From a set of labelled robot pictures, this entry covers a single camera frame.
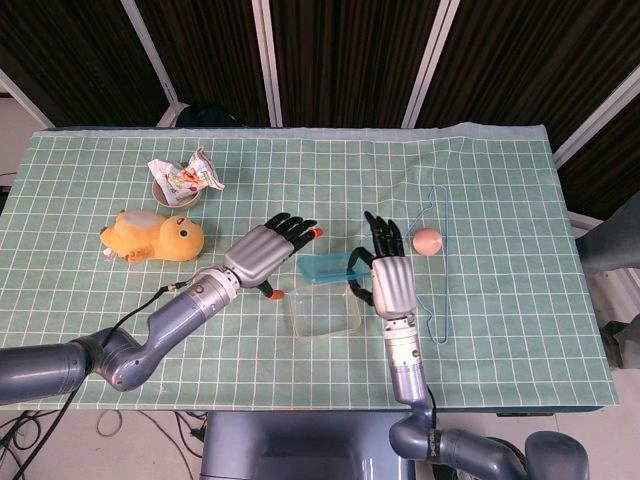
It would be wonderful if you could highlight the transparent blue plastic container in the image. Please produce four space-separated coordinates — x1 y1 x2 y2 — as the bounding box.
284 281 365 341

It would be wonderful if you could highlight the grey looped floor cable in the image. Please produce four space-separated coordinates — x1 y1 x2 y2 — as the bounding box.
96 410 124 437

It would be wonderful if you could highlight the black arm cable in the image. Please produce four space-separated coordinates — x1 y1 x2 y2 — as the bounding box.
9 272 227 480

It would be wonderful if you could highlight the crumpled white snack wrapper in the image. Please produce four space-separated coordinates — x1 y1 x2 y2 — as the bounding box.
147 145 226 206

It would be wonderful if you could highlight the black floor cable bundle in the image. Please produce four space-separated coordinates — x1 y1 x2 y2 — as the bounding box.
0 410 57 480

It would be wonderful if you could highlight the blue-grey robot torso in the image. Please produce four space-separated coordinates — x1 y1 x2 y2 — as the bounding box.
199 410 416 480

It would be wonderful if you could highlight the blue plastic container lid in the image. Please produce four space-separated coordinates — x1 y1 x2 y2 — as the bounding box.
297 251 375 287

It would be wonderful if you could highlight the pink round peach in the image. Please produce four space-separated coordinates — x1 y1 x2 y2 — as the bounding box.
412 227 445 257

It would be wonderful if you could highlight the beige paper bowl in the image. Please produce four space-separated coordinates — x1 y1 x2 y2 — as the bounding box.
151 174 204 209

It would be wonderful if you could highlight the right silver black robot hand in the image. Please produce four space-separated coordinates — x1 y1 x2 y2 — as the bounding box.
347 209 419 323

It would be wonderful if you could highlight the grey bulky covered object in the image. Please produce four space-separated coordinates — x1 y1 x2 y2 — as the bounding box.
574 192 640 277

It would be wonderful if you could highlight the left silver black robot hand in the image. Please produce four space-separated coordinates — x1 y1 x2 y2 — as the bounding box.
223 212 326 303

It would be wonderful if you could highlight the black bag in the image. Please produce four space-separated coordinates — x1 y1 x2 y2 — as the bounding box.
175 103 242 129

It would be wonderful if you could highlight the grey-green crumpled cover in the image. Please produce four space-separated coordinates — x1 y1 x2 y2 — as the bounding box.
597 299 640 372

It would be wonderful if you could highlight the green checked tablecloth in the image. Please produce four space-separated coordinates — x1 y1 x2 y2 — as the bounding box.
0 124 621 414

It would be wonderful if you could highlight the blue wire clothes hanger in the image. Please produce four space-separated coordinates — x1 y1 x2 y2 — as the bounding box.
403 184 451 346

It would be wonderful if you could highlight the white partition frame post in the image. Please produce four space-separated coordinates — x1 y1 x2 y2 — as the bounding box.
251 0 284 127
552 64 640 169
119 0 190 127
0 68 56 129
402 0 461 128

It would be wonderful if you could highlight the yellow duck plush toy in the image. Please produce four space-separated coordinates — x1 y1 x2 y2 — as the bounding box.
98 208 205 264

